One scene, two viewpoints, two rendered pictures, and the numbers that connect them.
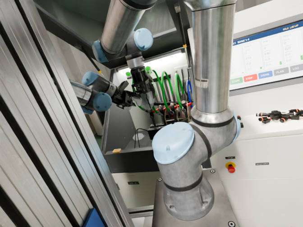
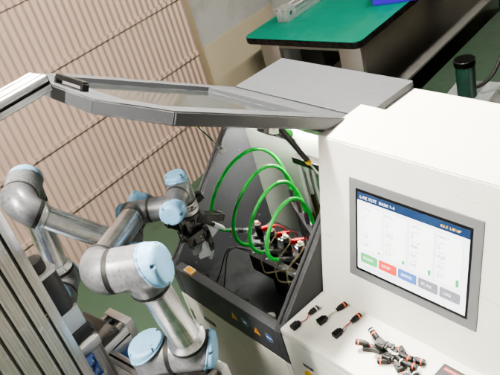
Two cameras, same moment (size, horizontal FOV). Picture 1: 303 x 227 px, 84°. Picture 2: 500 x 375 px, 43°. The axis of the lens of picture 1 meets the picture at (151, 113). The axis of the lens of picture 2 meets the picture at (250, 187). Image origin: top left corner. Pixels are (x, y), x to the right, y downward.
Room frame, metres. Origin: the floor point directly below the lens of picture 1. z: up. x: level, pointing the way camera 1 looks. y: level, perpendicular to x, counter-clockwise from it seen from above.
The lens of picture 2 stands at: (-0.48, -1.23, 2.54)
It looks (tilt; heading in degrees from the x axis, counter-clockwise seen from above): 32 degrees down; 37
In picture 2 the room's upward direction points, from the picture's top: 17 degrees counter-clockwise
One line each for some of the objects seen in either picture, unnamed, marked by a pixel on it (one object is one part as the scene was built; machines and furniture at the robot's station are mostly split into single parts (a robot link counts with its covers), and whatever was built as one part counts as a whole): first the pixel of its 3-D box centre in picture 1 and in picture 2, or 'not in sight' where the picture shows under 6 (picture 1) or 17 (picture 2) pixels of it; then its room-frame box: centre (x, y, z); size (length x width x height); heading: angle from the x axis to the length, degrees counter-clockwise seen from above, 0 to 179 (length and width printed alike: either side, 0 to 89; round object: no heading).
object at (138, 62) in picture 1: (136, 63); (187, 207); (0.81, 0.00, 1.45); 0.08 x 0.08 x 0.05
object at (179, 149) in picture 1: (177, 151); (152, 355); (0.40, -0.04, 1.20); 0.13 x 0.12 x 0.14; 113
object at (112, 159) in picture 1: (151, 158); (229, 306); (0.92, 0.09, 0.87); 0.62 x 0.04 x 0.16; 69
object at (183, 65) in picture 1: (183, 81); not in sight; (1.30, -0.32, 1.20); 0.13 x 0.03 x 0.31; 69
